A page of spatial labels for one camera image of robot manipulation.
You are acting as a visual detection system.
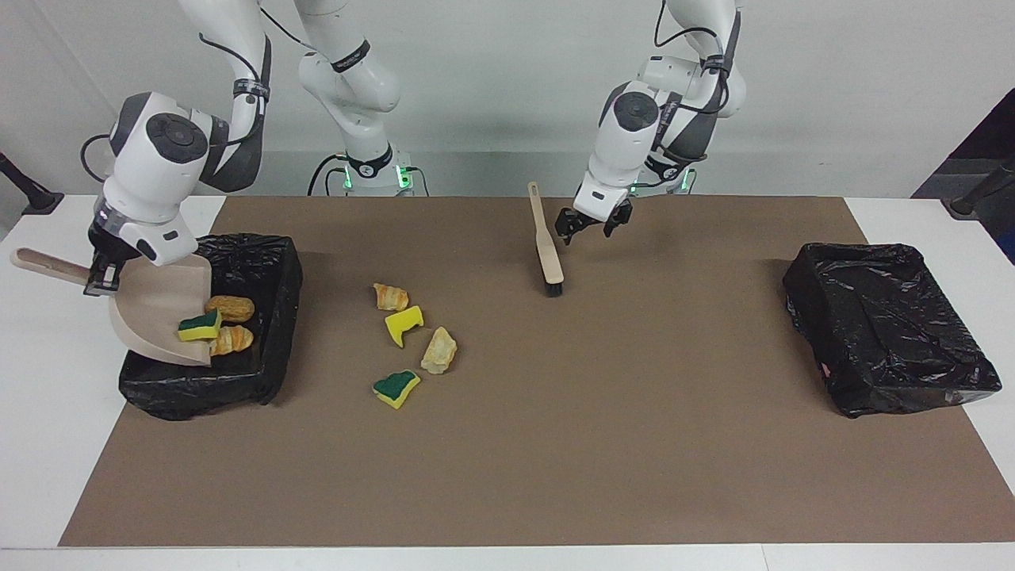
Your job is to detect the beige brush black bristles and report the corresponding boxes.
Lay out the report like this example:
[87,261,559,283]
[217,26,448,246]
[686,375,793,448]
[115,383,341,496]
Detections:
[527,182,565,298]

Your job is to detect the beige plastic dustpan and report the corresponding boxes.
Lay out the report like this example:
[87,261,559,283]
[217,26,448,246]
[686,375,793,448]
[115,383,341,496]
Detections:
[10,247,213,367]

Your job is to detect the wedge yellow green sponge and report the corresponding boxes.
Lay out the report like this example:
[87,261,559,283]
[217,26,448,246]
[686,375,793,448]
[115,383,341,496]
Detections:
[177,309,223,343]

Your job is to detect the brown bread roll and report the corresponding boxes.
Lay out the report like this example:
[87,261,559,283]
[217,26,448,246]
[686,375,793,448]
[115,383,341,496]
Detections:
[205,295,256,324]

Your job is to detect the pale croissant toy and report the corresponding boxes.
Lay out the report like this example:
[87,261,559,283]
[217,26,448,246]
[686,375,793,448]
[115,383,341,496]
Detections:
[209,325,255,356]

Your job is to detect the beige bread chunk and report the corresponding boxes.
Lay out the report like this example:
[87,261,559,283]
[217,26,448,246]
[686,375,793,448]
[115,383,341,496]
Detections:
[420,327,458,375]

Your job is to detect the notched yellow sponge piece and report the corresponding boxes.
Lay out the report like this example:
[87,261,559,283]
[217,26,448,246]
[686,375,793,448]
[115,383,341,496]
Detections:
[385,305,425,348]

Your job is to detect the wavy green yellow sponge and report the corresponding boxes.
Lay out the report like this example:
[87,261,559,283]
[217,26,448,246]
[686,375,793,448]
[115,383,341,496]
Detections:
[373,370,422,410]

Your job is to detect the black bag-lined bin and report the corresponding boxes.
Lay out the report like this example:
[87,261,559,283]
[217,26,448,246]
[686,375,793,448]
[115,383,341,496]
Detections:
[783,243,1002,419]
[119,232,304,421]

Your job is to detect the black stand foot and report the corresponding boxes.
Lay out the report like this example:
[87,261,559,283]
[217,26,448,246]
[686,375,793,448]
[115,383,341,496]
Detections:
[942,155,1015,220]
[0,151,64,216]

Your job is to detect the brown table mat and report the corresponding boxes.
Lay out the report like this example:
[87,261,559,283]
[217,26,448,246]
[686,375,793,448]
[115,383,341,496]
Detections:
[59,196,1015,548]

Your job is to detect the dark background panel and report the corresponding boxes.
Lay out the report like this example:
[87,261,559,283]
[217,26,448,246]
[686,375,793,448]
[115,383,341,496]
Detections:
[912,87,1015,264]

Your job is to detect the black base power cable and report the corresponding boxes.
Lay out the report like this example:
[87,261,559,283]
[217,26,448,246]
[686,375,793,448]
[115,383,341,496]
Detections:
[308,155,350,197]

